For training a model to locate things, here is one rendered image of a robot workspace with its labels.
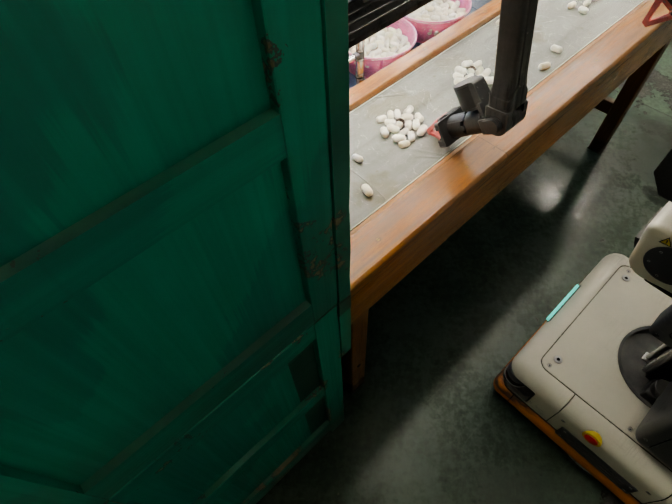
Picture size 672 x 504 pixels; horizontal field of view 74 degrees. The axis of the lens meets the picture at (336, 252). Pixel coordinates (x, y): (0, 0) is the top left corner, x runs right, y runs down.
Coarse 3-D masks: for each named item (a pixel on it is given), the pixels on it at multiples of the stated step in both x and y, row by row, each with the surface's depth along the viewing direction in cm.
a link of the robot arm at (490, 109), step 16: (512, 0) 78; (528, 0) 77; (512, 16) 80; (528, 16) 79; (512, 32) 82; (528, 32) 81; (512, 48) 84; (528, 48) 84; (496, 64) 89; (512, 64) 86; (528, 64) 88; (496, 80) 91; (512, 80) 88; (496, 96) 93; (512, 96) 91; (496, 112) 95; (512, 112) 93
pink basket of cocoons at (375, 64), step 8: (392, 24) 151; (400, 24) 149; (408, 24) 147; (408, 32) 148; (416, 32) 143; (408, 40) 148; (416, 40) 141; (408, 48) 138; (392, 56) 136; (400, 56) 139; (352, 64) 142; (368, 64) 139; (376, 64) 139; (384, 64) 139; (352, 72) 147; (368, 72) 143
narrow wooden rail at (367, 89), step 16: (496, 0) 154; (480, 16) 148; (496, 16) 152; (448, 32) 143; (464, 32) 144; (416, 48) 139; (432, 48) 139; (400, 64) 135; (416, 64) 136; (368, 80) 131; (384, 80) 131; (352, 96) 127; (368, 96) 128
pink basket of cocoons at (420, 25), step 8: (464, 0) 157; (464, 16) 149; (416, 24) 149; (424, 24) 148; (432, 24) 147; (440, 24) 148; (448, 24) 148; (424, 32) 151; (432, 32) 151; (440, 32) 151; (424, 40) 155
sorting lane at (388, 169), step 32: (544, 0) 157; (576, 0) 157; (608, 0) 156; (640, 0) 155; (480, 32) 147; (544, 32) 146; (576, 32) 146; (448, 64) 138; (384, 96) 130; (416, 96) 130; (448, 96) 129; (352, 128) 123; (352, 160) 116; (384, 160) 116; (416, 160) 115; (352, 192) 110; (384, 192) 110; (352, 224) 104
